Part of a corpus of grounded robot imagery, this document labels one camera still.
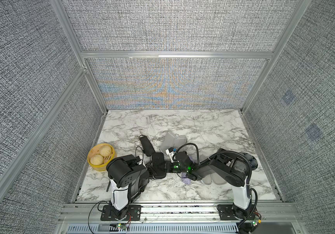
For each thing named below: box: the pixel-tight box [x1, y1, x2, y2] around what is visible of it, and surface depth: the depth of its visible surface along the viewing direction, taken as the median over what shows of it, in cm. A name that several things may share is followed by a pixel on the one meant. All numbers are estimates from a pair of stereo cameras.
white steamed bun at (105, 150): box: [99, 144, 113, 157], surface depth 93 cm
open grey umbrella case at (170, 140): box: [159, 131, 188, 155], surface depth 103 cm
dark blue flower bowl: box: [242, 152, 259, 171], surface depth 90 cm
